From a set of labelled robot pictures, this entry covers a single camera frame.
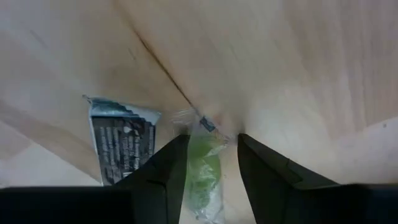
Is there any black candy bar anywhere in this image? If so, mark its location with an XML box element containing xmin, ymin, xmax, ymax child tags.
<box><xmin>82</xmin><ymin>95</ymin><xmax>162</xmax><ymax>187</ymax></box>

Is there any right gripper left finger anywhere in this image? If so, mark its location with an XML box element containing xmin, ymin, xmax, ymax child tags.
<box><xmin>113</xmin><ymin>134</ymin><xmax>191</xmax><ymax>224</ymax></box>

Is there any green candy clear wrapper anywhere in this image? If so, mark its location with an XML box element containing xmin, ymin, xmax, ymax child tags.
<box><xmin>172</xmin><ymin>107</ymin><xmax>231</xmax><ymax>224</ymax></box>

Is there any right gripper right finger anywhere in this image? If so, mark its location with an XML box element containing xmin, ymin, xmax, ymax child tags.
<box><xmin>237</xmin><ymin>133</ymin><xmax>341</xmax><ymax>224</ymax></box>

